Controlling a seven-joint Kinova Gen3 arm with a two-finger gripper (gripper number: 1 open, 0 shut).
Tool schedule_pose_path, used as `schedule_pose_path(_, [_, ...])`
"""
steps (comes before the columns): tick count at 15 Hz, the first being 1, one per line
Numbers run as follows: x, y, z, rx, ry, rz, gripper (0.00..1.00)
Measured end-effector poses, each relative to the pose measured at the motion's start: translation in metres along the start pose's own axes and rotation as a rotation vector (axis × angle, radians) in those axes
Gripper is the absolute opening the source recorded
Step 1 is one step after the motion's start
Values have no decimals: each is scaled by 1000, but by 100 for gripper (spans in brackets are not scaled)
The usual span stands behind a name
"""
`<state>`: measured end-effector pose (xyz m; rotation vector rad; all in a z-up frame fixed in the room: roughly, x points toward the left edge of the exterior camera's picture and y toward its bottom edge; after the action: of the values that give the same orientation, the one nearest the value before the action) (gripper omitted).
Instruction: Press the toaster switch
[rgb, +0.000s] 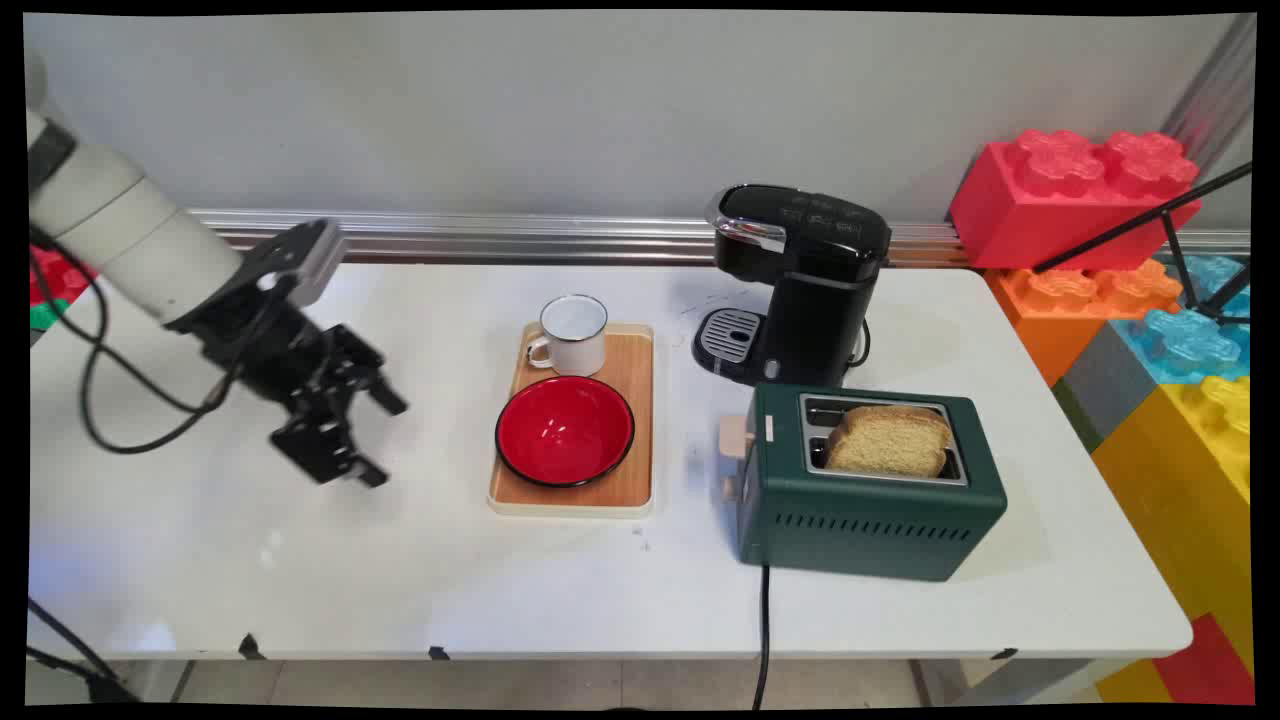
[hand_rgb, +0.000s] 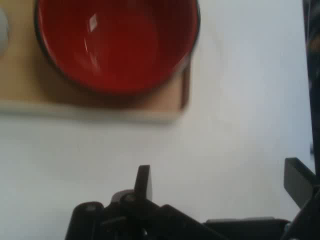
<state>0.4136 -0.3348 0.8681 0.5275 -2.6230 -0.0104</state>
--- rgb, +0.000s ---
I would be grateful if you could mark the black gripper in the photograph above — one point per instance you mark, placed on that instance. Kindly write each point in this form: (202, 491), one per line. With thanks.
(265, 340)

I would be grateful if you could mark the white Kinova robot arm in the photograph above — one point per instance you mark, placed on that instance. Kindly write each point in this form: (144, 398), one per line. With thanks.
(130, 235)

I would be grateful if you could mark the red enamel bowl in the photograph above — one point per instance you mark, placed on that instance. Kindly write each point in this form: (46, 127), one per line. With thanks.
(565, 431)

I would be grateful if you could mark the wooden serving tray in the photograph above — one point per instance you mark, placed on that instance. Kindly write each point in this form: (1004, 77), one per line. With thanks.
(575, 425)

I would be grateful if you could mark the white enamel mug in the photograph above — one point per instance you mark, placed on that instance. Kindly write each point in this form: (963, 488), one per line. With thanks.
(572, 335)

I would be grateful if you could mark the small red green toy brick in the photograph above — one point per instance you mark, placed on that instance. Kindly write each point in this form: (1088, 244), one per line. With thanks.
(55, 290)

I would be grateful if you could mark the black coffee machine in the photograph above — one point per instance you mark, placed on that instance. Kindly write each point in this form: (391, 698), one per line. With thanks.
(795, 285)

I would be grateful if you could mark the green toaster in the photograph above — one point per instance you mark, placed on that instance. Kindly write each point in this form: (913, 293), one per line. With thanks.
(860, 490)

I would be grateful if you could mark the slice of toast bread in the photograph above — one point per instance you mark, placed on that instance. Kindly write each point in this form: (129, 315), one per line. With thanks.
(888, 440)

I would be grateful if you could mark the large orange toy brick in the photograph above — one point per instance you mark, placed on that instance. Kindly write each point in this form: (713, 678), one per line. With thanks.
(1085, 310)

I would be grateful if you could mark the large red toy brick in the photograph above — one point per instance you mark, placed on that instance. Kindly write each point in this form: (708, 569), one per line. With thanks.
(1070, 200)

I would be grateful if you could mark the large grey toy brick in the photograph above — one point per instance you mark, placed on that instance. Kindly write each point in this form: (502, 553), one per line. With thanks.
(1105, 385)

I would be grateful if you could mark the black tripod stand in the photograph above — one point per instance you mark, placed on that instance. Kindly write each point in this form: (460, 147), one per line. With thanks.
(1170, 240)

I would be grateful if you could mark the large yellow toy brick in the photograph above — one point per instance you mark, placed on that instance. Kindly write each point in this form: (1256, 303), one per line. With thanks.
(1190, 480)

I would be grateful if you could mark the large light blue toy brick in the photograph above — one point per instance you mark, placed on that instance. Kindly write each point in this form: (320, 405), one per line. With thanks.
(1195, 330)

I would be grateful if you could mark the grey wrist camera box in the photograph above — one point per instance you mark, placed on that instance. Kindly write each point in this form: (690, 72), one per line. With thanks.
(318, 262)

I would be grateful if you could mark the aluminium wall rail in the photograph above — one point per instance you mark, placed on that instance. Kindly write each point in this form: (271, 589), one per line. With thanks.
(600, 238)

